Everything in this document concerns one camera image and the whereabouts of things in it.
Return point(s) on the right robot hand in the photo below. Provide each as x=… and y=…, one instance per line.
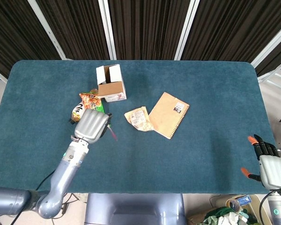
x=270, y=170

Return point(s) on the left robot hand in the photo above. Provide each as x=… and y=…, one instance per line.
x=91, y=126

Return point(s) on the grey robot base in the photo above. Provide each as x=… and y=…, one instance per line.
x=135, y=208

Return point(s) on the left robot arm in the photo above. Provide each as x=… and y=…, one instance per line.
x=49, y=187

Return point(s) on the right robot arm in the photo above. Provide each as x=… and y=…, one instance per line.
x=279, y=207

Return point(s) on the white brown sauce bottle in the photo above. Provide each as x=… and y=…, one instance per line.
x=78, y=111

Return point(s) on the green orange snack bag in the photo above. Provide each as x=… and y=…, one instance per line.
x=93, y=102

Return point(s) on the open white cardboard box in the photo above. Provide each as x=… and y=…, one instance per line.
x=111, y=84

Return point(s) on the clear plastic food pouch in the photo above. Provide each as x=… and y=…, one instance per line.
x=138, y=118

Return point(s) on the green cloth pile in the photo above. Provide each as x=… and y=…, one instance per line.
x=222, y=216

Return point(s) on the brown kraft notebook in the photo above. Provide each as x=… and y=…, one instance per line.
x=168, y=114

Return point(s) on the teal table cloth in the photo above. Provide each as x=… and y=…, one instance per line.
x=178, y=159

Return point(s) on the dark pleated curtain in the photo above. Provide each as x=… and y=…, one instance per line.
x=145, y=28

